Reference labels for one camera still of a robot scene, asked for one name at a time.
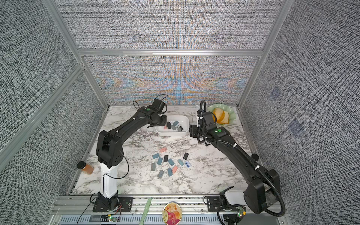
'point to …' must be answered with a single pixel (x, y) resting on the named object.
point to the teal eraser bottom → (169, 172)
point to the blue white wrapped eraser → (188, 164)
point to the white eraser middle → (172, 153)
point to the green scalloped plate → (226, 108)
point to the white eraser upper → (169, 148)
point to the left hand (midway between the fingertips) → (166, 121)
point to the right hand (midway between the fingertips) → (194, 125)
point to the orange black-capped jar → (86, 168)
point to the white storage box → (169, 132)
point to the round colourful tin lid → (172, 213)
